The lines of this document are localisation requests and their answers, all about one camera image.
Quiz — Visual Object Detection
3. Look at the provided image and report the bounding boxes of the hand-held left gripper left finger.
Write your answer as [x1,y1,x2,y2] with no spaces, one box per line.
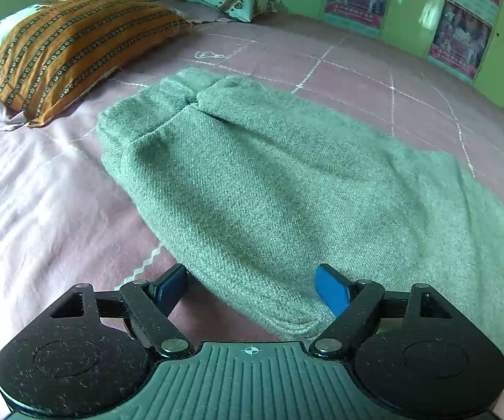
[48,264,193,358]

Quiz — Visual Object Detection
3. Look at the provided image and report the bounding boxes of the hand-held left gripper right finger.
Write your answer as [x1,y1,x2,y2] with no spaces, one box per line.
[310,264,454,358]

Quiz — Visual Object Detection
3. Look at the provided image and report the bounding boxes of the grey-green knit pants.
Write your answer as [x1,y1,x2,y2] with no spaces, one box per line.
[96,68,504,375]

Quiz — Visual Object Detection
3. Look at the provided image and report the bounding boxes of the bed with pink checked sheet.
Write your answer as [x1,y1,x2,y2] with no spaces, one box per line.
[0,11,504,420]

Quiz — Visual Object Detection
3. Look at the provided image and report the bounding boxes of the orange striped pillow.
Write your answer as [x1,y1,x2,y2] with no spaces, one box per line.
[0,0,194,128]

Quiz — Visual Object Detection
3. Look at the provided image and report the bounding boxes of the cream glossy wardrobe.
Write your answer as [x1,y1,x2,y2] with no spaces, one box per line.
[243,0,504,114]

